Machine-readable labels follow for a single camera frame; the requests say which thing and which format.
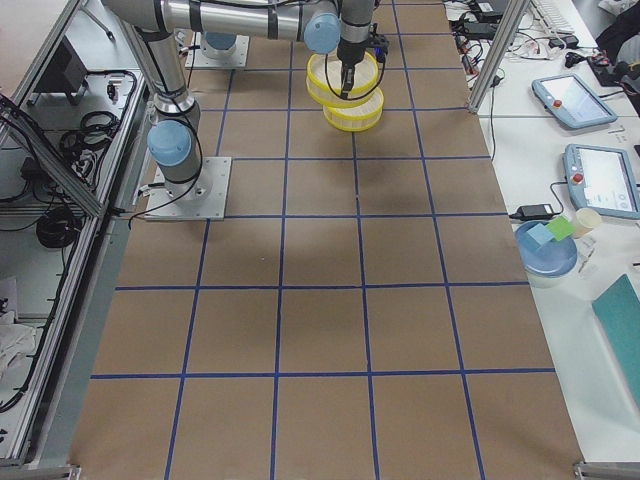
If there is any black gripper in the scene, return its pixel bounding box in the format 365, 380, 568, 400
337, 40, 366, 98

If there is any yellow steamer top layer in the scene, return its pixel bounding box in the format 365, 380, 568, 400
305, 49, 381, 106

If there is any yellow steamer layer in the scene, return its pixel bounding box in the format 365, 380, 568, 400
323, 87, 385, 132
305, 49, 381, 106

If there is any yellow steamer bottom layer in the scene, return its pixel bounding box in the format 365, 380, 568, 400
323, 87, 385, 132

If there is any upper blue teach pendant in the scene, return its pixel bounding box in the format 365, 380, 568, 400
531, 74, 618, 130

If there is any blue teach pendant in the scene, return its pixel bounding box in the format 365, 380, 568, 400
531, 74, 618, 130
563, 144, 639, 220

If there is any black power adapter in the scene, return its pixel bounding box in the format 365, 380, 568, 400
509, 204, 556, 222

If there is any blue bowl with blocks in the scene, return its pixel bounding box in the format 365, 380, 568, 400
514, 220, 578, 278

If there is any lower blue teach pendant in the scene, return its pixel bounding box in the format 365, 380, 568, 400
563, 144, 639, 220

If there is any beige cup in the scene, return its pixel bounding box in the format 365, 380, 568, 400
572, 207, 602, 239

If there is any teal notebook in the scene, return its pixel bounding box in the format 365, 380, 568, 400
592, 274, 639, 397

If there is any white cloth bundle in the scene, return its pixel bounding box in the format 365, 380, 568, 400
1, 310, 37, 377

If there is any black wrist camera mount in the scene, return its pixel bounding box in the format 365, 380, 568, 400
367, 25, 389, 64

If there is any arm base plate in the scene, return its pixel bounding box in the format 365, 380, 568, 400
185, 33, 250, 70
143, 157, 232, 221

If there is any aluminium frame post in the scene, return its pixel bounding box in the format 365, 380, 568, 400
467, 0, 530, 114

